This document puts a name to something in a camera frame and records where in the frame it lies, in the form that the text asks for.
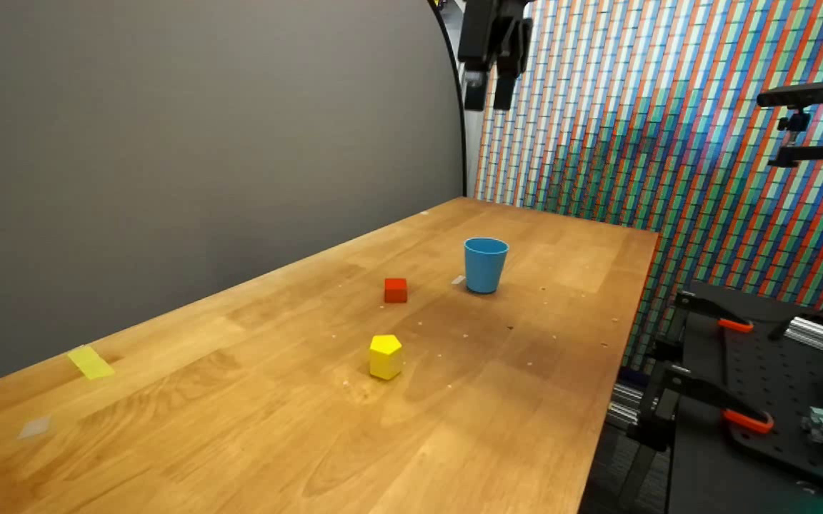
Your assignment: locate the black camera on stand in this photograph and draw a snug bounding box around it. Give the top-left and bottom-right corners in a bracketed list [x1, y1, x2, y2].
[753, 77, 823, 135]

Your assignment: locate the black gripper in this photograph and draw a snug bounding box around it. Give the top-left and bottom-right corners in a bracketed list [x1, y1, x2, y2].
[456, 0, 536, 114]

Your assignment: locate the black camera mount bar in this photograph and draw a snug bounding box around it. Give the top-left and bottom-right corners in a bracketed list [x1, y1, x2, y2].
[766, 141, 823, 172]

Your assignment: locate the silver aluminium extrusion bar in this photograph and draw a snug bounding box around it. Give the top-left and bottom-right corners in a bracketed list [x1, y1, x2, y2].
[781, 315, 823, 356]

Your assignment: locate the colourful patterned backdrop panel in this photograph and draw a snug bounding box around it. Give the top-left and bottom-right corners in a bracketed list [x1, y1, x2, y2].
[470, 0, 823, 346]

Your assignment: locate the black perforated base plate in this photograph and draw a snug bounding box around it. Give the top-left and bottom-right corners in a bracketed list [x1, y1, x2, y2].
[609, 282, 823, 514]

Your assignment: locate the orange handled black clamp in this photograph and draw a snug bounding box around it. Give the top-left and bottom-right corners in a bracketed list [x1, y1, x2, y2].
[659, 364, 778, 441]
[672, 289, 758, 341]

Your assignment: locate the red building block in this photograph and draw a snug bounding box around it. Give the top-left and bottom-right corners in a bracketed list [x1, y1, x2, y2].
[379, 274, 412, 306]

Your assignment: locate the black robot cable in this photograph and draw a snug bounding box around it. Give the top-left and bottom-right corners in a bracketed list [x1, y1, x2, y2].
[426, 0, 470, 199]

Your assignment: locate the blue plastic cup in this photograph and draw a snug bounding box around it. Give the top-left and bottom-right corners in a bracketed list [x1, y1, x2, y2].
[462, 234, 512, 296]

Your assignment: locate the yellow building block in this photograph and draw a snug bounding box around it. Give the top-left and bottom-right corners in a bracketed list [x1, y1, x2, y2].
[366, 332, 406, 386]

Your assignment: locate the yellow tape strip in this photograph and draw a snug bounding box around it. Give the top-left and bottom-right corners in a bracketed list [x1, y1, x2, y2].
[66, 346, 116, 382]

